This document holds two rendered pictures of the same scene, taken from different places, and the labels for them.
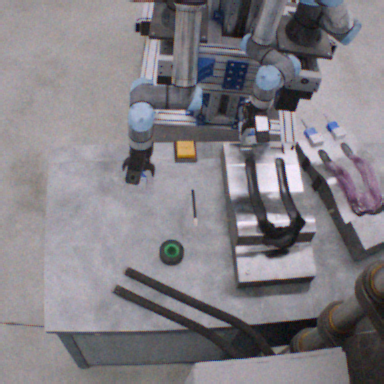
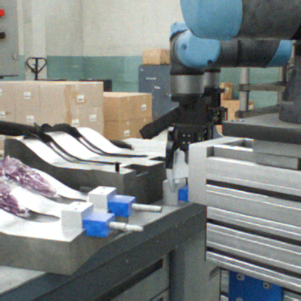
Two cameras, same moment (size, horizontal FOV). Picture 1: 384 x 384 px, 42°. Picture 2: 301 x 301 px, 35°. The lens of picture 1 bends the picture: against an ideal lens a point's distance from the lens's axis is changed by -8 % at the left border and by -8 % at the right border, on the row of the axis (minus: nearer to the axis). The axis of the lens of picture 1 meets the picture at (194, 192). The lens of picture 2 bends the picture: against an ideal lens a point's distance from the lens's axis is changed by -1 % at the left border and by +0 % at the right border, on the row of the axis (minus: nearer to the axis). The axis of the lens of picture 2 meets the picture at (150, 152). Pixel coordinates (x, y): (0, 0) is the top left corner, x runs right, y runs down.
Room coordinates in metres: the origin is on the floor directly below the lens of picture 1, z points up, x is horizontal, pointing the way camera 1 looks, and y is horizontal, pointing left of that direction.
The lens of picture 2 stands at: (1.92, -0.91, 1.11)
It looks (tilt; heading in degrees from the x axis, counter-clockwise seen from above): 10 degrees down; 138
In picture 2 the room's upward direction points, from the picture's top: straight up
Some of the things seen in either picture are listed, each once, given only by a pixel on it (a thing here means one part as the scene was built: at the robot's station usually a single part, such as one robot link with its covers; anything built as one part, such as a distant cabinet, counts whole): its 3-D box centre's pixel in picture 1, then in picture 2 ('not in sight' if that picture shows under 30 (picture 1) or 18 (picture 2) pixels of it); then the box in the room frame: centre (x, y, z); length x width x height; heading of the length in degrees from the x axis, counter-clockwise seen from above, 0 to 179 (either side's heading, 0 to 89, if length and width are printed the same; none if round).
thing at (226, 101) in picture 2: not in sight; (227, 107); (-3.13, 5.26, 0.42); 0.86 x 0.33 x 0.83; 11
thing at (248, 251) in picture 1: (269, 208); (77, 161); (0.89, -0.25, 0.87); 0.50 x 0.26 x 0.14; 14
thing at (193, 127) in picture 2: (257, 110); (189, 122); (1.20, -0.16, 0.99); 0.09 x 0.08 x 0.12; 22
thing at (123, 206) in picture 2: (309, 132); (127, 206); (1.26, -0.39, 0.86); 0.13 x 0.05 x 0.05; 32
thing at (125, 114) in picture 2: not in sight; (98, 121); (-3.26, 2.75, 0.37); 1.20 x 0.82 x 0.74; 19
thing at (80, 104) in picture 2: not in sight; (47, 122); (-2.92, 1.80, 0.47); 1.22 x 0.80 x 0.94; 15
